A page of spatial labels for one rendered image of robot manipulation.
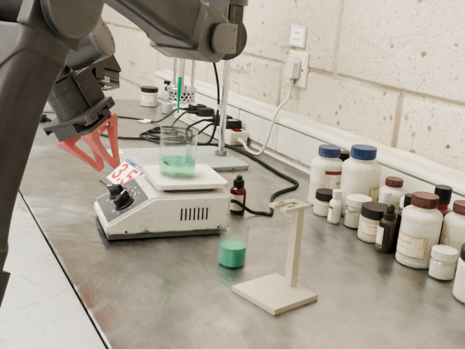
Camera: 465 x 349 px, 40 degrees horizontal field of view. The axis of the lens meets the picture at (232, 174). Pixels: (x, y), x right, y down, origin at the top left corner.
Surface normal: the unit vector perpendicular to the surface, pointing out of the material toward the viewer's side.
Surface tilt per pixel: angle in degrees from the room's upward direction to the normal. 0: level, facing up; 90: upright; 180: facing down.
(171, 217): 90
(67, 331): 0
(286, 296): 0
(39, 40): 89
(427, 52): 90
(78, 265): 0
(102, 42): 64
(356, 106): 90
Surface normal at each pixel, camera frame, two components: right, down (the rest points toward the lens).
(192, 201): 0.34, 0.27
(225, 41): 0.87, 0.19
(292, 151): -0.89, 0.05
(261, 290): 0.07, -0.96
